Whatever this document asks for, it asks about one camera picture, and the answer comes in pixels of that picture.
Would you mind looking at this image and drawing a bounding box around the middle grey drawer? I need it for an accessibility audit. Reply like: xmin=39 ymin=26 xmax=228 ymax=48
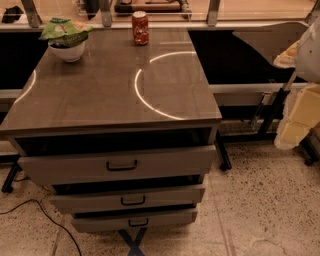
xmin=50 ymin=184 xmax=205 ymax=214

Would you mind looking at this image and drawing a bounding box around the bottom grey drawer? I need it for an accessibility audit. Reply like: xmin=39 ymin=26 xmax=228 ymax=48
xmin=71 ymin=208 xmax=198 ymax=233

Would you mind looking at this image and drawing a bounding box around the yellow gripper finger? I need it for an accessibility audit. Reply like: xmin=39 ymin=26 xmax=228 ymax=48
xmin=273 ymin=40 xmax=299 ymax=68
xmin=274 ymin=83 xmax=320 ymax=150

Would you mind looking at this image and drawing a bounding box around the top grey drawer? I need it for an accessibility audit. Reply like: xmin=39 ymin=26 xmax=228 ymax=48
xmin=19 ymin=145 xmax=215 ymax=185

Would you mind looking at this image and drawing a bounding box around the red soda can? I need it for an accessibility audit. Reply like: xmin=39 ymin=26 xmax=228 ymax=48
xmin=132 ymin=11 xmax=149 ymax=45

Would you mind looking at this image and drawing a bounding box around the grey drawer cabinet counter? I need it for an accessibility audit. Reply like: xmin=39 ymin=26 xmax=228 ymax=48
xmin=1 ymin=29 xmax=221 ymax=220

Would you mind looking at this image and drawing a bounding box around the black floor cable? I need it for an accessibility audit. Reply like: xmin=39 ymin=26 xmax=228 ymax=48
xmin=0 ymin=198 xmax=83 ymax=256

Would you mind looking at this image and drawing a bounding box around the blue cross floor tape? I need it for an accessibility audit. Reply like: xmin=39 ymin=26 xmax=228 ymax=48
xmin=118 ymin=228 xmax=147 ymax=256

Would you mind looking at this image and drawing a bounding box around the white bowl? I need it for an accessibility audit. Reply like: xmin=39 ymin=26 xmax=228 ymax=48
xmin=49 ymin=42 xmax=85 ymax=62

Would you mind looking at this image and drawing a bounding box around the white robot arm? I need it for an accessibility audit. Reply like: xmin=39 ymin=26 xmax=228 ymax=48
xmin=273 ymin=17 xmax=320 ymax=150

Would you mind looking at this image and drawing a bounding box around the grey drawer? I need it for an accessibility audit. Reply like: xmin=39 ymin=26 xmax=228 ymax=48
xmin=50 ymin=184 xmax=205 ymax=214
xmin=71 ymin=208 xmax=198 ymax=233
xmin=19 ymin=145 xmax=215 ymax=185

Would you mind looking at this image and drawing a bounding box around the dark side tray table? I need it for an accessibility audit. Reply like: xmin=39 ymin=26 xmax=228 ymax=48
xmin=233 ymin=23 xmax=307 ymax=135

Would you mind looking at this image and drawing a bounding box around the green rice chip bag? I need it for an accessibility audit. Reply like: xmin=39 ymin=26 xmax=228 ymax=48
xmin=39 ymin=18 xmax=93 ymax=48

